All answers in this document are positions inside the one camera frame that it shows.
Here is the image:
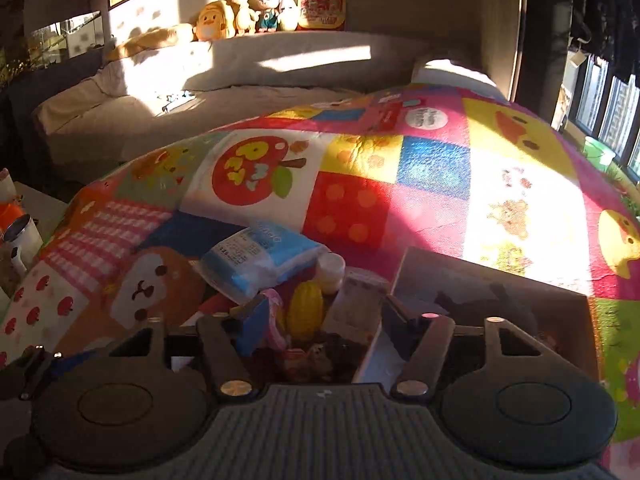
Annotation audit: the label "yellow pink toy cake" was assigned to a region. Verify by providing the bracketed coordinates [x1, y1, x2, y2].
[262, 288, 288, 352]

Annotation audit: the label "yellow toy corn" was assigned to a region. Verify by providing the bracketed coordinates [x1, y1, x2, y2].
[286, 281, 324, 341]

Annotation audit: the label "red cartoon boy figurine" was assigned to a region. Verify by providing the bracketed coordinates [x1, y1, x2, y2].
[282, 342, 338, 384]

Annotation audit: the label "blue wet wipes pack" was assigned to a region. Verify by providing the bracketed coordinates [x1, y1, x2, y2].
[194, 221, 329, 304]

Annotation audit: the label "small white bottle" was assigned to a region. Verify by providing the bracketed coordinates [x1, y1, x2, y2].
[314, 252, 346, 296]

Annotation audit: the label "open cardboard box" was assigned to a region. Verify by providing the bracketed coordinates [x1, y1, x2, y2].
[355, 247, 599, 388]

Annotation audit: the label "white mug on side table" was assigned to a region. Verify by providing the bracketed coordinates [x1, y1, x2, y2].
[3, 214, 43, 276]

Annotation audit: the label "colourful cartoon play mat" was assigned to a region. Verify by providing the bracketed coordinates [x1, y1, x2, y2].
[1, 84, 639, 479]

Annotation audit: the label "green bucket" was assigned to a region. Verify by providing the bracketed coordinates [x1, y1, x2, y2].
[582, 136, 616, 174]

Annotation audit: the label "grey sofa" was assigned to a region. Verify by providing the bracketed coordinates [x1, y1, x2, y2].
[32, 32, 504, 166]

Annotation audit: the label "yellow duck plush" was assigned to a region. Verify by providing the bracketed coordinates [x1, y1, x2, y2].
[193, 0, 236, 42]

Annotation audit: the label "red greeting card box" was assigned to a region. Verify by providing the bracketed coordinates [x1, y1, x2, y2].
[297, 0, 346, 30]

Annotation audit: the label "white bear plush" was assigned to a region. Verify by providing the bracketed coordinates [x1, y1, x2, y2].
[254, 0, 283, 34]

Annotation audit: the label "hanging dark clothes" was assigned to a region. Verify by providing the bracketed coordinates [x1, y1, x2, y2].
[570, 0, 640, 82]

